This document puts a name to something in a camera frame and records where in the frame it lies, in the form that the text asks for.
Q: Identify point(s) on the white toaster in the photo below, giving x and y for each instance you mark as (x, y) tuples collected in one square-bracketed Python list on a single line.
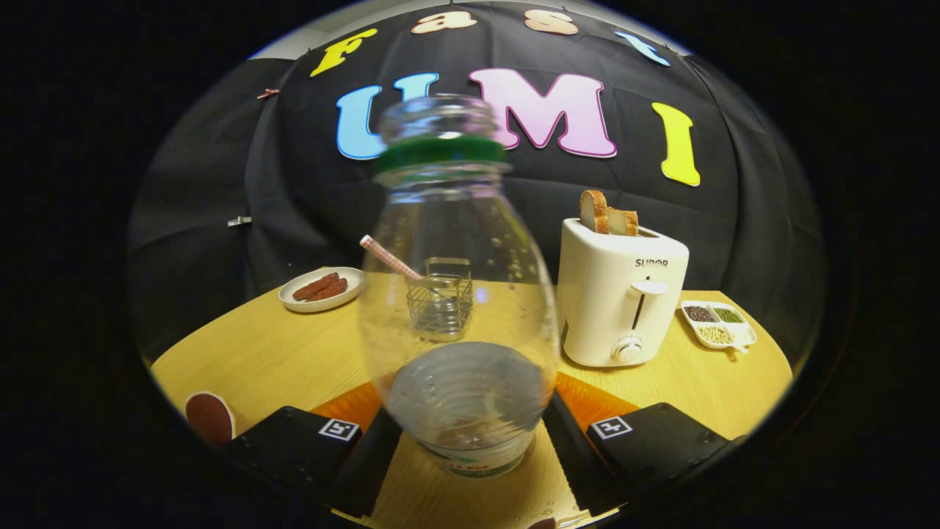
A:
[(602, 294)]

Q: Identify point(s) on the red cloth clip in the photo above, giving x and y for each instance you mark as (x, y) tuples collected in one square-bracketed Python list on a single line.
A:
[(268, 93)]

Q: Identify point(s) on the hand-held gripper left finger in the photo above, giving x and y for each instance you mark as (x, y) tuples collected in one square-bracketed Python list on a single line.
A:
[(371, 455)]

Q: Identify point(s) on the beige cup with brown inside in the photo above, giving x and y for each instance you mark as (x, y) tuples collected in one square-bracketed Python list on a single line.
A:
[(208, 419)]

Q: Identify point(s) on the wooden table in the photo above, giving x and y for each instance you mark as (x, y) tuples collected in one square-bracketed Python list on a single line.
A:
[(279, 345)]

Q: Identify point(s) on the clear plastic juice bottle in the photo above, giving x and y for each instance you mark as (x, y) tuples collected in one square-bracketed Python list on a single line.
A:
[(455, 206)]

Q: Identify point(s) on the brown food piece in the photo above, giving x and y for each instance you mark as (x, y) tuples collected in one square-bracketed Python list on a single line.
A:
[(332, 291), (312, 286)]

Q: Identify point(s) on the red checked straw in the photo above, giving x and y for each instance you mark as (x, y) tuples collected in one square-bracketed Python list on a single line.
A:
[(389, 257)]

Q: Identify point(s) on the white divided grain dish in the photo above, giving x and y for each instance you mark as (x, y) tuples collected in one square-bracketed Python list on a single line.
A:
[(742, 334)]

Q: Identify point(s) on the small white plate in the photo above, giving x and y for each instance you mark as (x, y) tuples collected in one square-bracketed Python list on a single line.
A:
[(351, 279)]

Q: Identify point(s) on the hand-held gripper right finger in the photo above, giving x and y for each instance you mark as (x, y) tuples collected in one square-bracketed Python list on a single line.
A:
[(580, 463)]

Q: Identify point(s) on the white cloth clip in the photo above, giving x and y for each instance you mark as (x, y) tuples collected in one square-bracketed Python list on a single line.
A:
[(239, 220)]

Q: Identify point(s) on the toasted bread slice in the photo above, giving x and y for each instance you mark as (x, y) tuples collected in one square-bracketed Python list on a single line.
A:
[(624, 222), (592, 211)]

